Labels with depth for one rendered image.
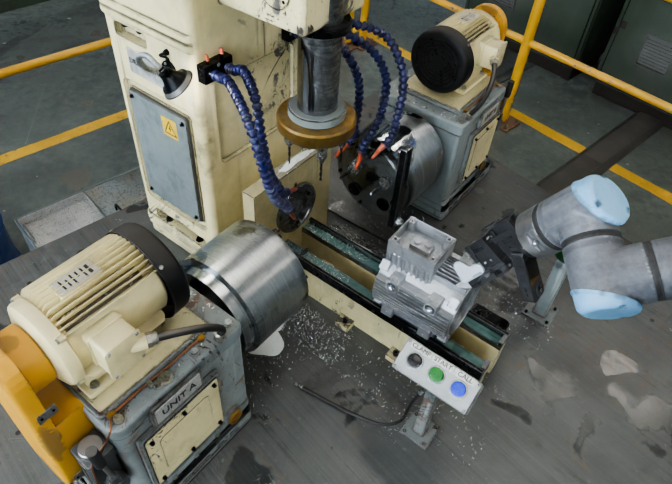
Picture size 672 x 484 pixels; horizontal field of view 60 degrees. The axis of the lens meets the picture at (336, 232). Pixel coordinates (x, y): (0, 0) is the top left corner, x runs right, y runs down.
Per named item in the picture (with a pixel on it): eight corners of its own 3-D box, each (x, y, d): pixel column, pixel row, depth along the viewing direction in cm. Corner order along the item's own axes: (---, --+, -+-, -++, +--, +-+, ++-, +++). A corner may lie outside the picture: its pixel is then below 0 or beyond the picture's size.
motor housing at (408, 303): (367, 313, 142) (375, 261, 129) (407, 268, 154) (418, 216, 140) (438, 356, 134) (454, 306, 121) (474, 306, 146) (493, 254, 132)
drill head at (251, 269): (131, 355, 131) (106, 284, 113) (245, 263, 152) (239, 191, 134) (209, 421, 121) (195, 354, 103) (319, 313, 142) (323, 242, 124)
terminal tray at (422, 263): (383, 261, 134) (387, 239, 129) (407, 236, 140) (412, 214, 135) (428, 286, 129) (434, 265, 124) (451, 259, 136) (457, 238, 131)
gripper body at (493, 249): (479, 229, 115) (522, 203, 105) (507, 261, 115) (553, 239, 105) (460, 250, 110) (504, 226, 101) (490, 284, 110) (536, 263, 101)
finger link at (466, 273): (442, 267, 119) (474, 248, 112) (461, 289, 119) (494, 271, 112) (436, 275, 117) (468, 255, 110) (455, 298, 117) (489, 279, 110)
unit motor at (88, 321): (26, 444, 112) (-68, 311, 82) (160, 335, 131) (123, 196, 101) (110, 533, 102) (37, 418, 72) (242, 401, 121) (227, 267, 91)
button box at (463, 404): (395, 368, 122) (390, 366, 117) (413, 339, 123) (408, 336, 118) (466, 416, 115) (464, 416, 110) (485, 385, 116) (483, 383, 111)
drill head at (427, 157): (316, 206, 169) (319, 135, 152) (393, 144, 193) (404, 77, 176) (386, 246, 159) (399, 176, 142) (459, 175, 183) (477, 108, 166)
